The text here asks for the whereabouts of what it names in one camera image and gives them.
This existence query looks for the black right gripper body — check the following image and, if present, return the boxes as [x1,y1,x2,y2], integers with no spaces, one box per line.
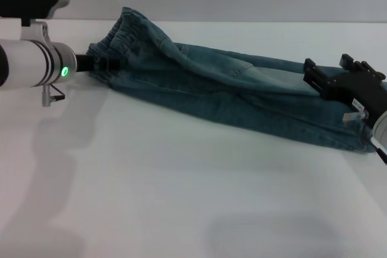
[319,72,387,126]

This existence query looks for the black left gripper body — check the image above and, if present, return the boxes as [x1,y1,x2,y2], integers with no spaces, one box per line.
[74,54,103,73]

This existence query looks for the blue denim shorts with print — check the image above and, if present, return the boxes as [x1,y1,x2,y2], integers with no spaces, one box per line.
[86,6,387,153]

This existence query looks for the clear plastic cable plug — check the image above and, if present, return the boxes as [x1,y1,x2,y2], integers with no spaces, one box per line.
[341,111,369,124]

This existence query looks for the left arm connector with cable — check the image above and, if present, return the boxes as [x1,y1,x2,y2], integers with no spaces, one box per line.
[41,83,66,108]

